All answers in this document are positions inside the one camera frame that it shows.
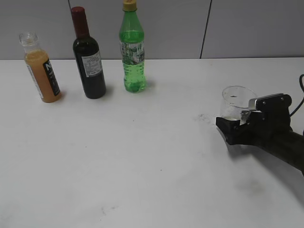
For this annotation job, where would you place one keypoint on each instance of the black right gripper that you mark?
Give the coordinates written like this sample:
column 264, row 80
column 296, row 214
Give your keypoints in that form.
column 269, row 131

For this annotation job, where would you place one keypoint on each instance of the transparent plastic cup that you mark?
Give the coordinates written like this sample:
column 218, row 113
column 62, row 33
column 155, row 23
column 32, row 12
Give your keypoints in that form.
column 234, row 104

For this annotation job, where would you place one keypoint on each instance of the NFC orange juice bottle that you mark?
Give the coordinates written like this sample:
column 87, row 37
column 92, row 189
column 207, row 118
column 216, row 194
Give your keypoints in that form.
column 40, row 68

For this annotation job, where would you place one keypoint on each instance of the green plastic soda bottle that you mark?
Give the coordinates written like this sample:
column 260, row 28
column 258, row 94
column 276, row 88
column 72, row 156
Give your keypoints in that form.
column 131, row 36

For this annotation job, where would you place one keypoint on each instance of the dark red wine bottle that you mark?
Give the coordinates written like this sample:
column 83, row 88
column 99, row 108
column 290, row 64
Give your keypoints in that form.
column 88, row 57

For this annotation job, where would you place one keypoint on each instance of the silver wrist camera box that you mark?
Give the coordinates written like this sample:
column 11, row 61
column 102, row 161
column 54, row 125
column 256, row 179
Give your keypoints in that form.
column 270, row 103

